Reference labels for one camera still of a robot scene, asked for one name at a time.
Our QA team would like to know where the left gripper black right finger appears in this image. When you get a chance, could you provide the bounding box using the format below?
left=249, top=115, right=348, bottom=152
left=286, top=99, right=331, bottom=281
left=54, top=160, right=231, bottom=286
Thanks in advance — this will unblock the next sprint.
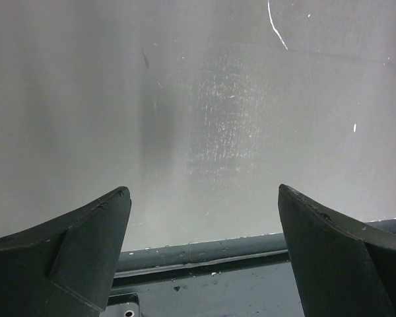
left=278, top=184, right=396, bottom=316

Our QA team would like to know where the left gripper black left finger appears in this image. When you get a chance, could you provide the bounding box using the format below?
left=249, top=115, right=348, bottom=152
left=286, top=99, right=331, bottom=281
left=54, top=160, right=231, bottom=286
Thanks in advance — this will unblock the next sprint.
left=0, top=186, right=131, bottom=316

